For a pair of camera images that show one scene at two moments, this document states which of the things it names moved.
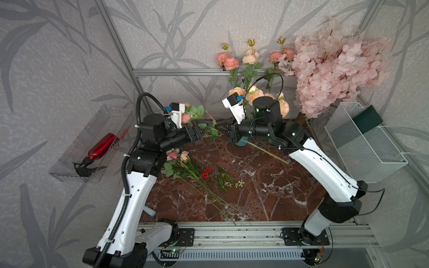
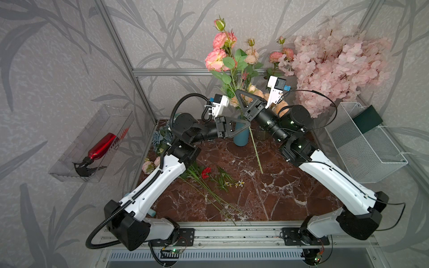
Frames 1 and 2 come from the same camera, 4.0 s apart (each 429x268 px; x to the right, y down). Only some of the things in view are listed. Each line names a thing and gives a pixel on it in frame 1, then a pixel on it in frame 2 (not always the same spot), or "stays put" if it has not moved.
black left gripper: x=194 y=135 to x=220 y=128
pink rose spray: x=274 y=57 stays put
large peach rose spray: x=253 y=92 stays put
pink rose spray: x=190 y=113 to x=232 y=64
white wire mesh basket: x=369 y=157 stays put
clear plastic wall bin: x=87 y=158 stays put
